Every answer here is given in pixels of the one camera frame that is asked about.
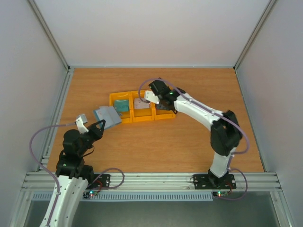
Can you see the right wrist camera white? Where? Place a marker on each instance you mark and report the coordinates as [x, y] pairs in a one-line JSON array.
[[149, 96]]

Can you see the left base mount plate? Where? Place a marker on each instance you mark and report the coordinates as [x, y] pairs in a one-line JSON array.
[[102, 181]]

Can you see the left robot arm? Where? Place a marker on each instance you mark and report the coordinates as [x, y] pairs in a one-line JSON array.
[[72, 176]]

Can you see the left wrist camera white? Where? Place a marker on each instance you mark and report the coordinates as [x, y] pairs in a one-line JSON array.
[[80, 121]]

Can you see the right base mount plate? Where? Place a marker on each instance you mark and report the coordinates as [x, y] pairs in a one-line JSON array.
[[201, 182]]

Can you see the slotted cable duct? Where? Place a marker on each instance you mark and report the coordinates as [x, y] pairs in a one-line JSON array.
[[148, 196]]

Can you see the blue leather card holder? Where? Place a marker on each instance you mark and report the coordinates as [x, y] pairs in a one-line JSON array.
[[109, 114]]

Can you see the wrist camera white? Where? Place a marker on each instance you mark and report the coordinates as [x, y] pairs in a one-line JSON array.
[[149, 96], [80, 121]]

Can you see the yellow bin middle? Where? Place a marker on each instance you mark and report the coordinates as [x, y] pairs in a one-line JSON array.
[[141, 111]]

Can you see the base mount plate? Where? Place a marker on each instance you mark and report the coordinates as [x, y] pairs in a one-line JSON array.
[[201, 182], [102, 181]]

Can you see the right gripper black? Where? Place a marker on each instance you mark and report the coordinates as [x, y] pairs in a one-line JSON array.
[[164, 103]]

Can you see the yellow bin left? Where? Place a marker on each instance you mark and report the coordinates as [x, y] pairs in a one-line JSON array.
[[125, 116]]

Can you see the white card in bin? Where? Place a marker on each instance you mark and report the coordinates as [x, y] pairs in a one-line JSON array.
[[139, 104]]

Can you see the teal card in bin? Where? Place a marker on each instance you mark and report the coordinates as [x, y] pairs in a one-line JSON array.
[[121, 105]]

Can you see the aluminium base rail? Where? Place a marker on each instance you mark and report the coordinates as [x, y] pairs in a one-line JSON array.
[[151, 182]]

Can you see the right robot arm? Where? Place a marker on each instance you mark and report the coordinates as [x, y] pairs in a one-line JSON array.
[[223, 126]]

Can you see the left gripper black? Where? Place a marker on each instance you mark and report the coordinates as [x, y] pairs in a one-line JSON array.
[[98, 133]]

